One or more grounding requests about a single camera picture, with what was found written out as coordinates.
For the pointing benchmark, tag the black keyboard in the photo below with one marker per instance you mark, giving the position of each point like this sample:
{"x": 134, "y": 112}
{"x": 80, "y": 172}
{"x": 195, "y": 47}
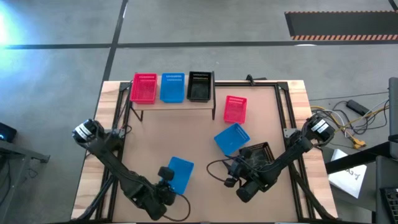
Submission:
{"x": 391, "y": 202}

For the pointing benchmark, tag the blue perforated plastic basket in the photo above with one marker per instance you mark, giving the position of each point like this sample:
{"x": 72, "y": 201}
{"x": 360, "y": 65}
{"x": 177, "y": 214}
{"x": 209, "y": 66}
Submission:
{"x": 182, "y": 171}
{"x": 172, "y": 88}
{"x": 232, "y": 139}

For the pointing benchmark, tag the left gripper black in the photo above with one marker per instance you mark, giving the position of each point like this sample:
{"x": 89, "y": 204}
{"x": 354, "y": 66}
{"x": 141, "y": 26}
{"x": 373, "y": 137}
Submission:
{"x": 159, "y": 194}

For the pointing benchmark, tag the black table clamp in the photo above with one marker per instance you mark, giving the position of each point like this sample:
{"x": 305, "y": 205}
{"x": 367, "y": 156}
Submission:
{"x": 249, "y": 79}

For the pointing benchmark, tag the black power adapter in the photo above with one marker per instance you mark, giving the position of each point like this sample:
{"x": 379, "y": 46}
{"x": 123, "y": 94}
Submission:
{"x": 357, "y": 107}

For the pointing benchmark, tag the dark grey desk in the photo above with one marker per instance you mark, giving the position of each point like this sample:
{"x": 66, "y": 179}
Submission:
{"x": 384, "y": 174}

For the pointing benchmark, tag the black hazard-striped floor mat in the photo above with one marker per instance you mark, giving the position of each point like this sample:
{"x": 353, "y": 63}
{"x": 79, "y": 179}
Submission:
{"x": 342, "y": 23}

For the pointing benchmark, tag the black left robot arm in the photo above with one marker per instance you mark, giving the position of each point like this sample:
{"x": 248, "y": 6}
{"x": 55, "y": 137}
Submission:
{"x": 124, "y": 177}

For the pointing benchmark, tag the beige table mat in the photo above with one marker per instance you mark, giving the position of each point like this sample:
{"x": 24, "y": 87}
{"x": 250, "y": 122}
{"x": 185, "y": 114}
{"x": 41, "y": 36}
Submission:
{"x": 174, "y": 140}

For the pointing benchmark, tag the grey metal bracket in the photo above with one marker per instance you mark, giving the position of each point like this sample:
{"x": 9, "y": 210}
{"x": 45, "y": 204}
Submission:
{"x": 288, "y": 132}

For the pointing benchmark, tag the black desk beam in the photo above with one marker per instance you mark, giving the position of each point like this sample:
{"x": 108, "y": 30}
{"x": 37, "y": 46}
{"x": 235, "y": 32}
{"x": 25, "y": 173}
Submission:
{"x": 357, "y": 158}

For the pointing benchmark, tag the wooden shelf with black legs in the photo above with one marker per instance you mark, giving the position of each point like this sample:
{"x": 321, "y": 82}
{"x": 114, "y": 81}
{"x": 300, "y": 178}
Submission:
{"x": 174, "y": 106}

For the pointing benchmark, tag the black device with blue light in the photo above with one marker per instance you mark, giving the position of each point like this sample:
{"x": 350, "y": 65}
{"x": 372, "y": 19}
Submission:
{"x": 6, "y": 132}

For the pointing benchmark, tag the black aluminium table frame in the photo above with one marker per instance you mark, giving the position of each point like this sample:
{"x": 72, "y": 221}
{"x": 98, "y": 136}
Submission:
{"x": 236, "y": 83}

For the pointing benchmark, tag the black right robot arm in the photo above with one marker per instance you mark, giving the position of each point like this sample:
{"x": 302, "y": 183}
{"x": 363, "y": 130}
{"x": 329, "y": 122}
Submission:
{"x": 280, "y": 158}

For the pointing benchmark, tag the grey upright panel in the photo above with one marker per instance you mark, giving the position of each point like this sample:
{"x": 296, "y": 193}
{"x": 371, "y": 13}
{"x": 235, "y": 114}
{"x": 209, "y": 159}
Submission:
{"x": 394, "y": 109}

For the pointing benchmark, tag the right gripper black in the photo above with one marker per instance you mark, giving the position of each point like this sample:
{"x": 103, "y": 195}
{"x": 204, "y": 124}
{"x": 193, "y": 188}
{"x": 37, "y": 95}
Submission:
{"x": 247, "y": 172}

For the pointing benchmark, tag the white paper box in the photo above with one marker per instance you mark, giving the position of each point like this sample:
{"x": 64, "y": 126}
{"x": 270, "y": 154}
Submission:
{"x": 348, "y": 182}

